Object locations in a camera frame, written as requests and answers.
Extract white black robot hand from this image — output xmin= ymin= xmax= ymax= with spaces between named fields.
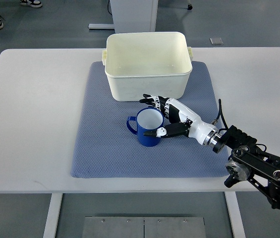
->
xmin=139 ymin=94 xmax=219 ymax=145

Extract blue mug white inside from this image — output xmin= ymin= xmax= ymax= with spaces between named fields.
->
xmin=126 ymin=107 xmax=164 ymax=147

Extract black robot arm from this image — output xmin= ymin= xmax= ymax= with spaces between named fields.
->
xmin=206 ymin=126 xmax=280 ymax=210

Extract cream plastic box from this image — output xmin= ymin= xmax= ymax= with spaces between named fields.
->
xmin=102 ymin=32 xmax=193 ymax=102

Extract blue-grey textured mat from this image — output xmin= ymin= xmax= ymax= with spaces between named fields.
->
xmin=71 ymin=61 xmax=228 ymax=178

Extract grey floor socket plate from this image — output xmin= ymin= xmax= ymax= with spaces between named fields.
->
xmin=209 ymin=37 xmax=224 ymax=46

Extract white right table leg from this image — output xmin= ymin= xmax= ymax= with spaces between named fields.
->
xmin=224 ymin=191 xmax=246 ymax=238

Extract white table leg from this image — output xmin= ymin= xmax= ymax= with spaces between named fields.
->
xmin=224 ymin=191 xmax=246 ymax=238
xmin=43 ymin=193 xmax=63 ymax=238

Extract metal floor plate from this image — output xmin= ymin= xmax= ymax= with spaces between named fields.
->
xmin=82 ymin=217 xmax=206 ymax=238

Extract white left table leg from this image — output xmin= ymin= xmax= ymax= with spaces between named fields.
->
xmin=43 ymin=193 xmax=63 ymax=238

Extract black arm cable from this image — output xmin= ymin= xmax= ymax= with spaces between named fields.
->
xmin=211 ymin=99 xmax=229 ymax=129

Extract white cabinet pedestal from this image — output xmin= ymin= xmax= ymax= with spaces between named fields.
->
xmin=88 ymin=0 xmax=159 ymax=34

